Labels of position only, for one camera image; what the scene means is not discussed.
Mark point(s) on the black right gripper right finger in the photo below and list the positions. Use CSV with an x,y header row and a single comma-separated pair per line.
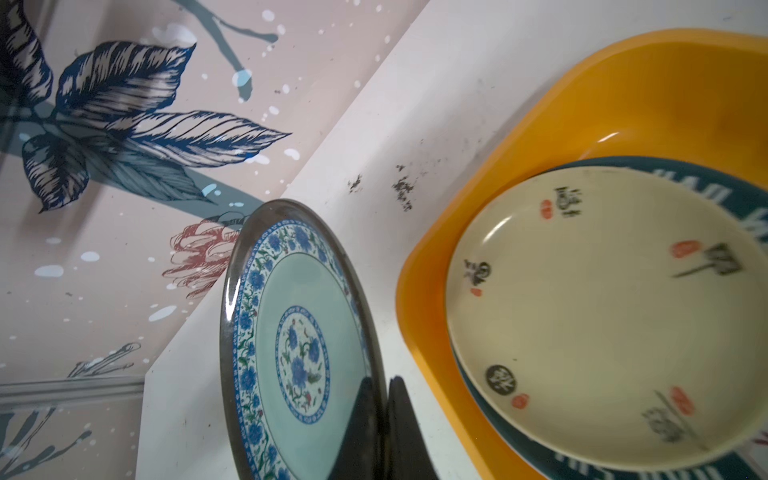
x,y
409,458

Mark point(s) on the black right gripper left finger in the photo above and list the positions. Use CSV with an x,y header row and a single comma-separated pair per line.
x,y
357,458

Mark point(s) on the small teal patterned plate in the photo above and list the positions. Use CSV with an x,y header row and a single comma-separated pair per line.
x,y
297,343

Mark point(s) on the yellow small plate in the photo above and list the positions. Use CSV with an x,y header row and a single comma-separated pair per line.
x,y
614,317

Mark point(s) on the green lettered rim plate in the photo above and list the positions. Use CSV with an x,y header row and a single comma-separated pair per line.
x,y
744,201

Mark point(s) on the yellow plastic bin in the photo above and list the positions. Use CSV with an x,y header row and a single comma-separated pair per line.
x,y
692,95

